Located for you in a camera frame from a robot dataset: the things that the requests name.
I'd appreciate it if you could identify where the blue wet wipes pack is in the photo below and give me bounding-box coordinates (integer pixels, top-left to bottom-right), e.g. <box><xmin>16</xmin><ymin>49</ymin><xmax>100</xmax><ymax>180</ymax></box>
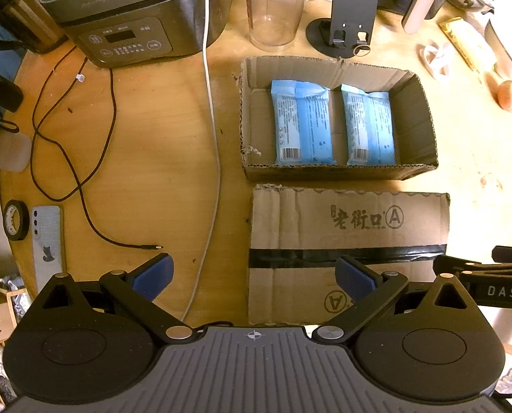
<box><xmin>271</xmin><ymin>79</ymin><xmax>335</xmax><ymax>165</ymax></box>
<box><xmin>341</xmin><ymin>84</ymin><xmax>396</xmax><ymax>166</ymax></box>

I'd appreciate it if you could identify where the light blue smartphone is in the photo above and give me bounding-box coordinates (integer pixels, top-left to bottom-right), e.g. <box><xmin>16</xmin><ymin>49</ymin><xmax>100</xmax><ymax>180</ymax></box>
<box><xmin>31</xmin><ymin>205</ymin><xmax>65</xmax><ymax>293</ymax></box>

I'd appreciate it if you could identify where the open cardboard tray box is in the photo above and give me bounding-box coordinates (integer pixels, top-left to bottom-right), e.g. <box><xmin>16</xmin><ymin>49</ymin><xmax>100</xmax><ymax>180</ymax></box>
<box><xmin>239</xmin><ymin>56</ymin><xmax>439</xmax><ymax>182</ymax></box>

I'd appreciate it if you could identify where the red apple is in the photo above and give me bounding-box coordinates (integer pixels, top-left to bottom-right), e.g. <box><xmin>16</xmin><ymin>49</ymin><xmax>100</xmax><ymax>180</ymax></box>
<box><xmin>497</xmin><ymin>80</ymin><xmax>512</xmax><ymax>113</ymax></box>

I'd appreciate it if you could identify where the white bowl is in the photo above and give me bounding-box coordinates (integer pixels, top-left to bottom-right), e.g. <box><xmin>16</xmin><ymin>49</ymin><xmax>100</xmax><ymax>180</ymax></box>
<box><xmin>484</xmin><ymin>20</ymin><xmax>512</xmax><ymax>80</ymax></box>

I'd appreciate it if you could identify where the yellow wet wipes pack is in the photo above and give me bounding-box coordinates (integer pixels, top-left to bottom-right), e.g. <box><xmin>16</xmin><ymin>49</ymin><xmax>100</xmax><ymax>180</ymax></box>
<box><xmin>438</xmin><ymin>17</ymin><xmax>497</xmax><ymax>72</ymax></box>

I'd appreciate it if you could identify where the white elastic band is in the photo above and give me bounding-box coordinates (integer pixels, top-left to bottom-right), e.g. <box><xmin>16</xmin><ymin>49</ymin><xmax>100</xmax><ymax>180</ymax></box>
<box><xmin>417</xmin><ymin>44</ymin><xmax>447</xmax><ymax>79</ymax></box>

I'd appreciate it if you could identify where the black grey pouch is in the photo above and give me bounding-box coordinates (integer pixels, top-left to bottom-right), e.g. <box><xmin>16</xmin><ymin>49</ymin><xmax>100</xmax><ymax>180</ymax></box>
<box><xmin>0</xmin><ymin>75</ymin><xmax>31</xmax><ymax>172</ymax></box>

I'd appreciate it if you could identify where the black phone stand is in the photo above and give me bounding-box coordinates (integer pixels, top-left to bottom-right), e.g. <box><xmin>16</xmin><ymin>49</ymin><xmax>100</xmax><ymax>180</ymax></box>
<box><xmin>305</xmin><ymin>0</ymin><xmax>378</xmax><ymax>59</ymax></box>

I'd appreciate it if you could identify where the silver rice cooker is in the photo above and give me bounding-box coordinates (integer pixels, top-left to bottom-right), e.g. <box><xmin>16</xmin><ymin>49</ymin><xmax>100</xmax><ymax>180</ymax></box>
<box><xmin>40</xmin><ymin>0</ymin><xmax>232</xmax><ymax>68</ymax></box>

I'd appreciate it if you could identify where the clear cup with grey lid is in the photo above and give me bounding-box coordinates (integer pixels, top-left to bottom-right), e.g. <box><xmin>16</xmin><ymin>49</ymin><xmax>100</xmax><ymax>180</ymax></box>
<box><xmin>245</xmin><ymin>0</ymin><xmax>306</xmax><ymax>51</ymax></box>

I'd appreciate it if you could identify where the black usb cable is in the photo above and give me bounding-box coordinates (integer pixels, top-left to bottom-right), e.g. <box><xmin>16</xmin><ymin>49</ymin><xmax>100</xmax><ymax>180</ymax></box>
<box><xmin>28</xmin><ymin>45</ymin><xmax>165</xmax><ymax>251</ymax></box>

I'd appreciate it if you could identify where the white power cord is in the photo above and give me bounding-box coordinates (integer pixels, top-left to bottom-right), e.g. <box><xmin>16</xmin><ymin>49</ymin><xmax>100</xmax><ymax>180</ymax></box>
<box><xmin>180</xmin><ymin>0</ymin><xmax>222</xmax><ymax>323</ymax></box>

